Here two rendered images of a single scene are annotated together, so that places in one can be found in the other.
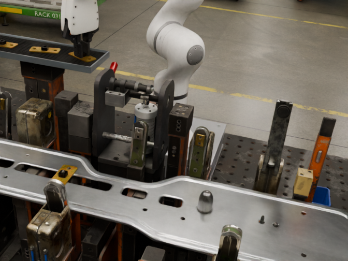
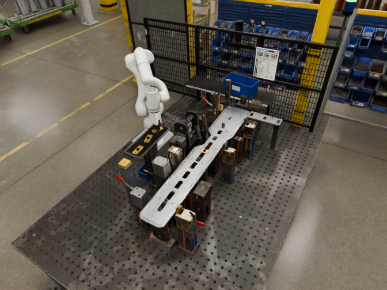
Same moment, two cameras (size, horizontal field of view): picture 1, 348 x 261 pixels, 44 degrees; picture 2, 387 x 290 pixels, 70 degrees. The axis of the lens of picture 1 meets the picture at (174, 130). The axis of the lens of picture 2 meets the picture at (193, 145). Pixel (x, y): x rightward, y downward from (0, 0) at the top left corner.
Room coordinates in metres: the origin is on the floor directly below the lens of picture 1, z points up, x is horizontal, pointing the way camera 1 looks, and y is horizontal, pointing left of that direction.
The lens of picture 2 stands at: (0.39, 1.75, 2.42)
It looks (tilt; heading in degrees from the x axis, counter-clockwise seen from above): 41 degrees down; 289
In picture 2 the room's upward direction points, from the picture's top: 3 degrees counter-clockwise
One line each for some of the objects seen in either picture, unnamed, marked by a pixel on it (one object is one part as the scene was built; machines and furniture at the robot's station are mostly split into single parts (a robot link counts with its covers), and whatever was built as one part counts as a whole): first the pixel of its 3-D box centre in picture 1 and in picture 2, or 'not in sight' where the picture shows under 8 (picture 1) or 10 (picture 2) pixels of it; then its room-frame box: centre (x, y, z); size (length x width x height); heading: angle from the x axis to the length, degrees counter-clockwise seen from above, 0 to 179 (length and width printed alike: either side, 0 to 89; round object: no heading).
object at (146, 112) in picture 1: (132, 158); (188, 141); (1.00, 0.11, 0.94); 0.18 x 0.13 x 0.49; 78
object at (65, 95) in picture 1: (69, 155); (175, 159); (1.05, 0.30, 0.90); 0.05 x 0.05 x 0.40; 78
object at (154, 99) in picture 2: not in sight; (153, 98); (1.17, 0.28, 1.43); 0.09 x 0.08 x 0.13; 36
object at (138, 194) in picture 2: not in sight; (141, 209); (1.10, 0.79, 0.88); 0.11 x 0.10 x 0.36; 168
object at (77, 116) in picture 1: (87, 166); (181, 156); (1.02, 0.24, 0.89); 0.13 x 0.11 x 0.38; 168
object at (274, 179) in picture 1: (258, 216); (212, 125); (0.88, -0.24, 0.88); 0.07 x 0.06 x 0.35; 168
